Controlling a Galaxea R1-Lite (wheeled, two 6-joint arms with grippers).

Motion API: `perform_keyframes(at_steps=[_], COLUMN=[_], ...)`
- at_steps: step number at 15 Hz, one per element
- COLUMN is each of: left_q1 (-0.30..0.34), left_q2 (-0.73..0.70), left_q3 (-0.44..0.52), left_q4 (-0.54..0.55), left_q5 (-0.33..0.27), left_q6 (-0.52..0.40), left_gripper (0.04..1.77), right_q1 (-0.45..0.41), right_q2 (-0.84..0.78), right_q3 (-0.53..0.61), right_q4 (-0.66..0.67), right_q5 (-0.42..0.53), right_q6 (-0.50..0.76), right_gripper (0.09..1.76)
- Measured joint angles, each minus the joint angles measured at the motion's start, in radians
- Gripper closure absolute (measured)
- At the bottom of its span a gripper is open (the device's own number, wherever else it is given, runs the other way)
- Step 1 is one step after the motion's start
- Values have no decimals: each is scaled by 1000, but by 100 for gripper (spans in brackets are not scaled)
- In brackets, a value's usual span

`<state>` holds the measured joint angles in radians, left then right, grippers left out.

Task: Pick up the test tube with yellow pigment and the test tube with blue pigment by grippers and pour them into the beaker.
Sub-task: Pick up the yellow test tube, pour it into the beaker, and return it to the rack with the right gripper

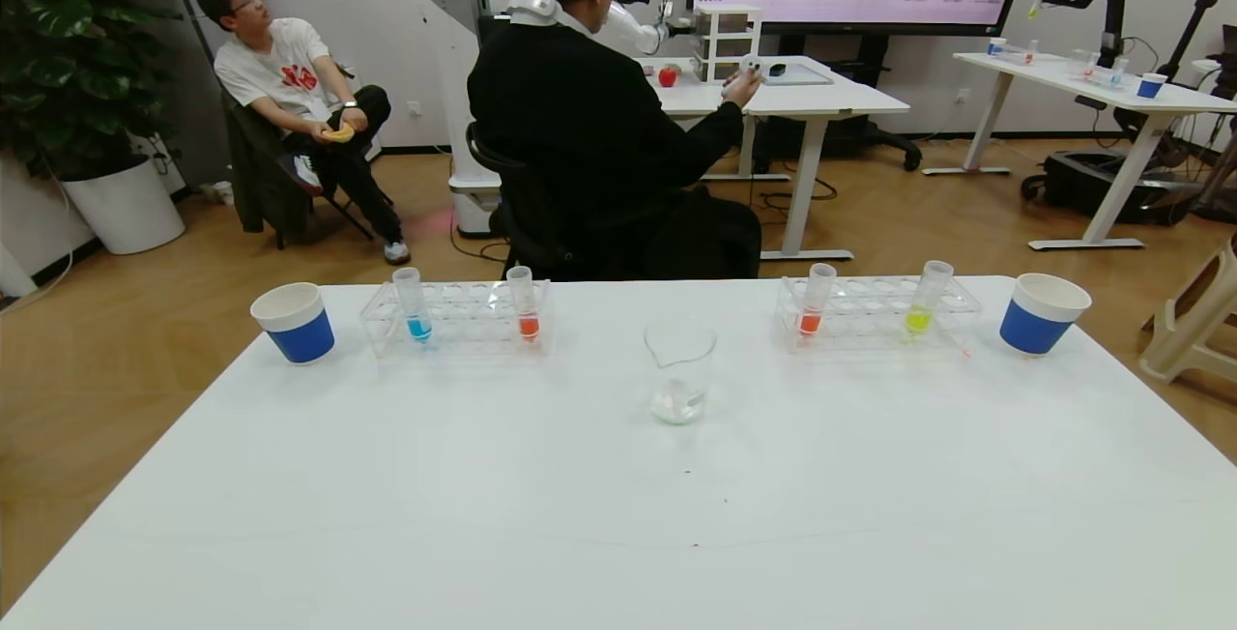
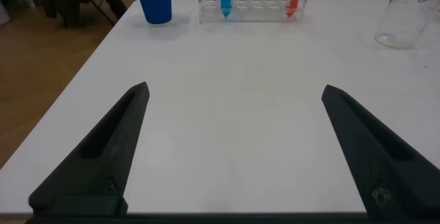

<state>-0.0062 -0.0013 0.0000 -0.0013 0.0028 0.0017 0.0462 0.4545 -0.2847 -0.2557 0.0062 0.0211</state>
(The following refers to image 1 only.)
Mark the black mobile robot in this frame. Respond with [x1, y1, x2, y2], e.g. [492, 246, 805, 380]
[1021, 0, 1204, 227]

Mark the blue pigment test tube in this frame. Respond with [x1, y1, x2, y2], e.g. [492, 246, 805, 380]
[392, 267, 434, 345]

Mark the white plant pot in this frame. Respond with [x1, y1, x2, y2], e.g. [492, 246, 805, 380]
[60, 155, 187, 256]

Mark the clear acrylic test tube rack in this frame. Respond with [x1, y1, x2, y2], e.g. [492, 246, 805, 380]
[360, 279, 552, 358]
[776, 274, 983, 355]

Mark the black display stand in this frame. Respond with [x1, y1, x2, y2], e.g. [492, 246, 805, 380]
[754, 31, 924, 172]

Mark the black office chair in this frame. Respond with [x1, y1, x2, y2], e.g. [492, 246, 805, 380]
[466, 121, 581, 281]

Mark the beige plastic stool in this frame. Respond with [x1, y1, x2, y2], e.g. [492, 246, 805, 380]
[1138, 234, 1237, 385]

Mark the white humanoid robot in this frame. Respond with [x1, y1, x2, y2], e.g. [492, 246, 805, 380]
[422, 0, 697, 237]

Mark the grey flat tray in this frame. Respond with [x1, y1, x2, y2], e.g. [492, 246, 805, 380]
[757, 63, 834, 86]

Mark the small white drawer unit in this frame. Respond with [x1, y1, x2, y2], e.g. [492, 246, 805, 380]
[693, 4, 763, 83]

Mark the green leafy plant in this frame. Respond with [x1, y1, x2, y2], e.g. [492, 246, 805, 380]
[0, 0, 180, 182]

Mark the white standing desk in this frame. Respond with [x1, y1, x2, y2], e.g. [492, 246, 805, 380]
[638, 54, 911, 262]
[923, 50, 1237, 252]

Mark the white neck-worn device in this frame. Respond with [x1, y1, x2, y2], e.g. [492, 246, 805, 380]
[507, 0, 590, 32]

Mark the yellow pigment test tube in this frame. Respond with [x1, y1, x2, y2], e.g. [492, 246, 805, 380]
[904, 260, 955, 336]

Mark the person in black clothes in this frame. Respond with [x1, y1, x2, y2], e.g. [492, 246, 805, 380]
[467, 0, 764, 281]

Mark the orange pigment test tube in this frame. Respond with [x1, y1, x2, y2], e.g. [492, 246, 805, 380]
[506, 266, 541, 342]
[796, 263, 838, 338]

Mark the black folding chair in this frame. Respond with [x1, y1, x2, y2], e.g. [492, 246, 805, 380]
[275, 161, 392, 249]

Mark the person in white t-shirt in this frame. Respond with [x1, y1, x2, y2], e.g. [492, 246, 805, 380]
[194, 0, 412, 266]

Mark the blue white paper cup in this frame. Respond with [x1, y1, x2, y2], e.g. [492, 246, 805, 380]
[999, 272, 1093, 357]
[250, 282, 336, 365]

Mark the dark olive jacket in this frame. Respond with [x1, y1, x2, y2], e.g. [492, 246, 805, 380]
[220, 89, 315, 237]

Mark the clear glass beaker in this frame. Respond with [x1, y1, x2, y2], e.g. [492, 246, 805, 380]
[644, 318, 718, 426]

